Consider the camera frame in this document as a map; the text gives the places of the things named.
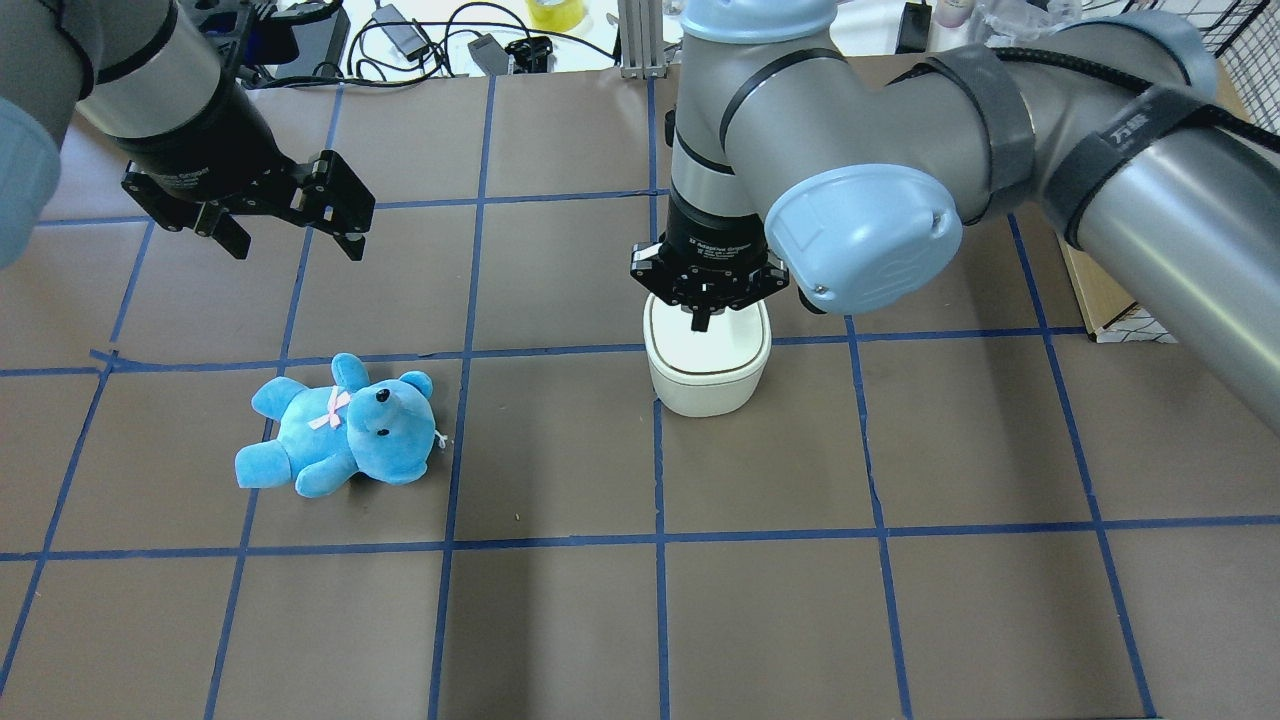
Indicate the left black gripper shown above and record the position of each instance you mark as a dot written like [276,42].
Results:
[205,138]

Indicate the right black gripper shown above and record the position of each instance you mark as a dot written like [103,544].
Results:
[712,232]

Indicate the white trash can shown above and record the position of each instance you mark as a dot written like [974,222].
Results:
[705,373]

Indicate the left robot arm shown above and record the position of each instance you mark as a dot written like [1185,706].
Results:
[130,68]

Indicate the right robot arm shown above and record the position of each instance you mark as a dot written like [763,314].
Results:
[788,168]

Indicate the blue teddy bear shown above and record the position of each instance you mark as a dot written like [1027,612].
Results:
[385,430]

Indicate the grey power adapter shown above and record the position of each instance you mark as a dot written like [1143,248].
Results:
[490,56]

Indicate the yellow tape roll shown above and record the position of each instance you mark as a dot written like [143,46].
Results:
[558,16]

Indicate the aluminium frame post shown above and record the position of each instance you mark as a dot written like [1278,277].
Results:
[642,46]

